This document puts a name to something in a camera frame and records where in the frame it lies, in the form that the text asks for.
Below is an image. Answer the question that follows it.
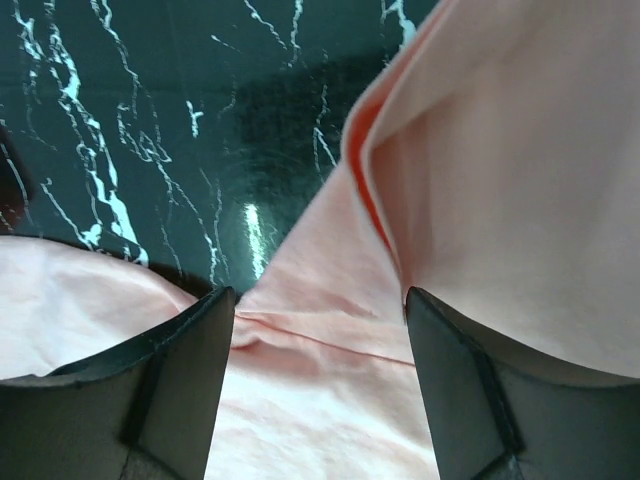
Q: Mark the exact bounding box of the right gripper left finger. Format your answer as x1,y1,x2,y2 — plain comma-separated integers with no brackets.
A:
1,287,236,479

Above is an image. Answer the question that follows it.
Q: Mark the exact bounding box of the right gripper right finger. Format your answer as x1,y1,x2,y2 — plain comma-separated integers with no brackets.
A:
405,287,639,479

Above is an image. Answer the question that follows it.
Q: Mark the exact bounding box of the salmon pink t-shirt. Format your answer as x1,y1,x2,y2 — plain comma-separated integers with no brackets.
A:
1,1,639,479

